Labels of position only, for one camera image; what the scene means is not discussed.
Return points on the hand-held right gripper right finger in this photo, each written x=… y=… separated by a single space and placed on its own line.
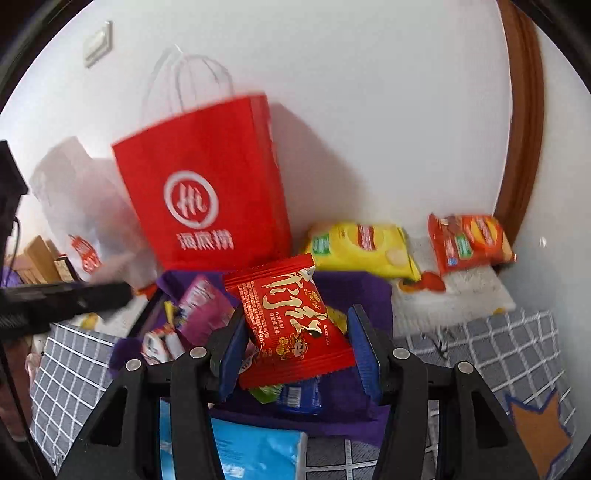
x=364 y=355

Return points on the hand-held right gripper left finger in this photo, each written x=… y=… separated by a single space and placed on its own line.
x=233 y=360

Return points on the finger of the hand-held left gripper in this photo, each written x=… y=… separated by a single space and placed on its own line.
x=92 y=297

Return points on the yellow snack packet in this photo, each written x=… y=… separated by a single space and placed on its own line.
x=336 y=321

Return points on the pink snack packet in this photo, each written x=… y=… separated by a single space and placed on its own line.
x=203 y=304

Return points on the purple cloth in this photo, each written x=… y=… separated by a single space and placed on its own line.
x=9 y=277

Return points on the brown cardboard box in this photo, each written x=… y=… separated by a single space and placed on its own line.
x=39 y=254
x=64 y=270

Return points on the green snack packet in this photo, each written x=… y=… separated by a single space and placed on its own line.
x=265 y=394

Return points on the purple towel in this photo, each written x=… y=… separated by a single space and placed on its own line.
x=360 y=295

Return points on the blue snack packet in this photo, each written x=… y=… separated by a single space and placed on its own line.
x=298 y=397

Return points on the white red snack packet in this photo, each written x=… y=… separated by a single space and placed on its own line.
x=159 y=344

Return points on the blue tissue pack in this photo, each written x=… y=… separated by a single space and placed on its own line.
x=258 y=454

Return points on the yellow chip bag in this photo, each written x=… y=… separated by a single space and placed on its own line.
x=364 y=254

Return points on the white plastic bag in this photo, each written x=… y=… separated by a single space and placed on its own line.
x=69 y=194

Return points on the grey checked blanket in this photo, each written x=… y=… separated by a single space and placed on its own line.
x=498 y=341

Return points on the orange chip bag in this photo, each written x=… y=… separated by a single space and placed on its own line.
x=466 y=244

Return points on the red paper bag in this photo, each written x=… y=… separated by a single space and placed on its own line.
x=207 y=161

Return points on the brown wooden door frame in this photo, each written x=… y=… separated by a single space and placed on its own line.
x=521 y=161

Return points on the white wall switch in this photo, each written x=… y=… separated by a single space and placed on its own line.
x=98 y=44

